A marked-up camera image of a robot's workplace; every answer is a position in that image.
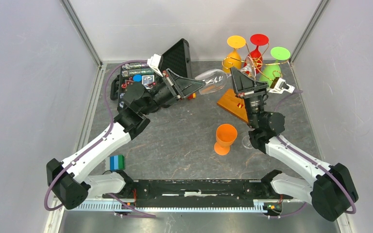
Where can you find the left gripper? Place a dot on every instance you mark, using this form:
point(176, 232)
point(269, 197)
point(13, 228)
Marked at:
point(183, 87)

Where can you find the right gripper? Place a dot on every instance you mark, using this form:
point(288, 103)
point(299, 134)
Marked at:
point(246, 88)

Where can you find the clear round wine glass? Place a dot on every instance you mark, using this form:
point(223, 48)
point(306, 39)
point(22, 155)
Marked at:
point(216, 79)

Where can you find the orange wine glass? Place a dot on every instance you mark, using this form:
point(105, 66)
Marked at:
point(226, 135)

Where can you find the clear flute wine glass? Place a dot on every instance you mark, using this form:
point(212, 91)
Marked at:
point(246, 142)

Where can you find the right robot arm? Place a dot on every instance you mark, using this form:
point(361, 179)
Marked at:
point(328, 188)

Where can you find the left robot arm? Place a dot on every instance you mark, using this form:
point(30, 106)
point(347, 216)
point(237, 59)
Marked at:
point(70, 179)

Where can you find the green wine glass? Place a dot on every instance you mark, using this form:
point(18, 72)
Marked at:
point(273, 70)

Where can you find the yellow wine glass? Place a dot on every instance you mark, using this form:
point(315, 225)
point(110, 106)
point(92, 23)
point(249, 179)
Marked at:
point(233, 59)

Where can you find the red wine glass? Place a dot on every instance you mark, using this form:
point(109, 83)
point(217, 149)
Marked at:
point(256, 51)

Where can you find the red yellow small toy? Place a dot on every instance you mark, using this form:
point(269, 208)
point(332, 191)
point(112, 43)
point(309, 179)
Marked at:
point(192, 96)

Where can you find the playing card deck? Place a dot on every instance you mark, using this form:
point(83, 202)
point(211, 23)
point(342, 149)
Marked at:
point(148, 80)

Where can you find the blue round chip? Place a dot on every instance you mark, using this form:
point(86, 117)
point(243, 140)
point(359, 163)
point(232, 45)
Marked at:
point(137, 78)

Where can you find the blue green toy block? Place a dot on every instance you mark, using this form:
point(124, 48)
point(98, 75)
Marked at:
point(117, 162)

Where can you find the gold wire glass rack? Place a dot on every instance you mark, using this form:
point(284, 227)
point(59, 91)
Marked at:
point(234, 103)

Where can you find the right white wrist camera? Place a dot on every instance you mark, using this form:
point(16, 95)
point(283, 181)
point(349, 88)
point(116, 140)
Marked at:
point(279, 86)

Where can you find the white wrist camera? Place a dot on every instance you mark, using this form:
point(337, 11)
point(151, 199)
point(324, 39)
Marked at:
point(154, 62)
point(279, 86)

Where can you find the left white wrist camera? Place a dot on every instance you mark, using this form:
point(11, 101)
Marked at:
point(154, 62)

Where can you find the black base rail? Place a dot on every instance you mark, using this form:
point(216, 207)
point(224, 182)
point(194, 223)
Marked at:
point(197, 193)

